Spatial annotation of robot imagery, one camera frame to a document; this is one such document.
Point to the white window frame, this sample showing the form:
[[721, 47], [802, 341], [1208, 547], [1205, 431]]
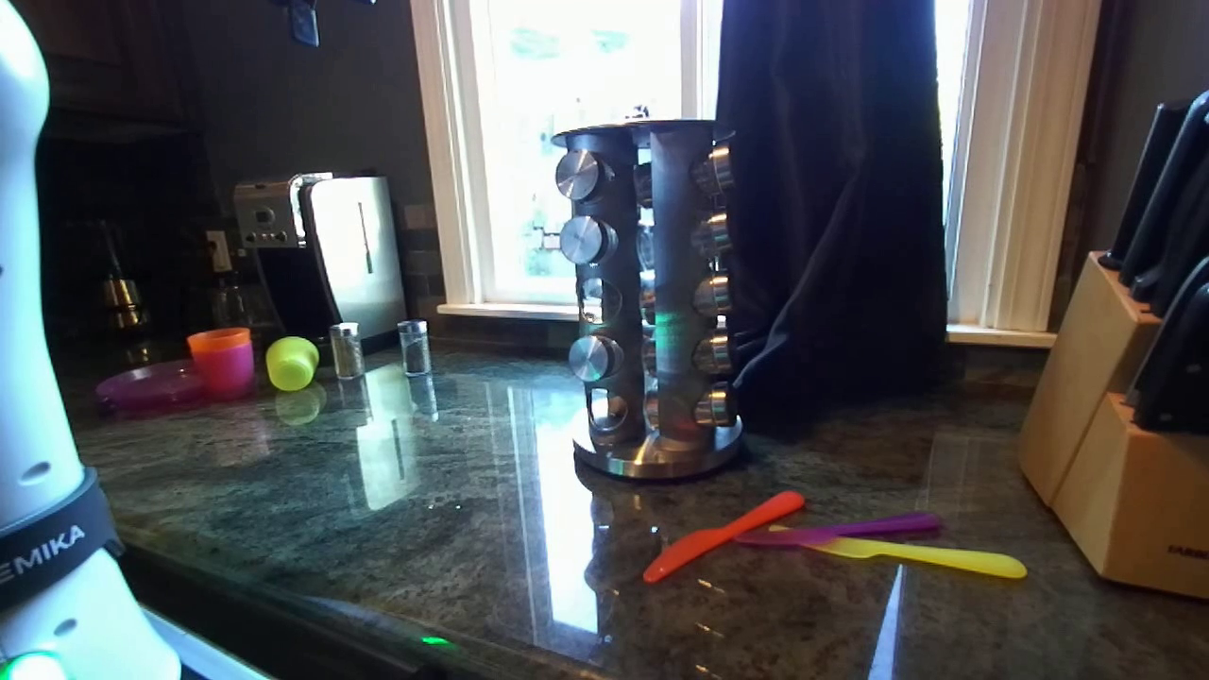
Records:
[[441, 153]]

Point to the yellow plastic knife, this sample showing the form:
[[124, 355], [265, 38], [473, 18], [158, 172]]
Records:
[[939, 561]]

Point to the orange pink plastic cup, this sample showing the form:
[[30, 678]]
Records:
[[221, 366]]

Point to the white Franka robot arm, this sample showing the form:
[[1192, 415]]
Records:
[[26, 316]]

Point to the glass shaker with metal cap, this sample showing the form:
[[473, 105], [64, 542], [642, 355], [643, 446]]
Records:
[[412, 351], [346, 355]]

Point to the metal capped spice jar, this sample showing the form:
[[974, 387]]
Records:
[[585, 239], [717, 355], [581, 174], [717, 172], [717, 405], [590, 356], [717, 236], [717, 294]]

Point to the purple plastic plate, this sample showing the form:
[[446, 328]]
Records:
[[140, 387]]

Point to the orange plastic knife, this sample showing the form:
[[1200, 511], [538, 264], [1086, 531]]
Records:
[[721, 537]]

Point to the stainless steel coffee maker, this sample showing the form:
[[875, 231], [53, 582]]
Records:
[[362, 251]]

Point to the wooden knife block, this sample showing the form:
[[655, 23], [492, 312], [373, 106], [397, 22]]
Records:
[[1135, 503]]

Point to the stainless steel revolving spice rack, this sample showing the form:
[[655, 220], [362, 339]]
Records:
[[673, 251]]

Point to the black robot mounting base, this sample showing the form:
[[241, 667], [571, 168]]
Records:
[[288, 630]]

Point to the purple plastic knife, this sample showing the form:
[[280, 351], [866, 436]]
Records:
[[881, 528]]

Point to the black window curtain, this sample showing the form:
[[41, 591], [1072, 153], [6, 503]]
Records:
[[834, 192]]

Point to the yellow-green plastic cup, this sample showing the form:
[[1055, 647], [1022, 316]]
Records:
[[292, 366]]

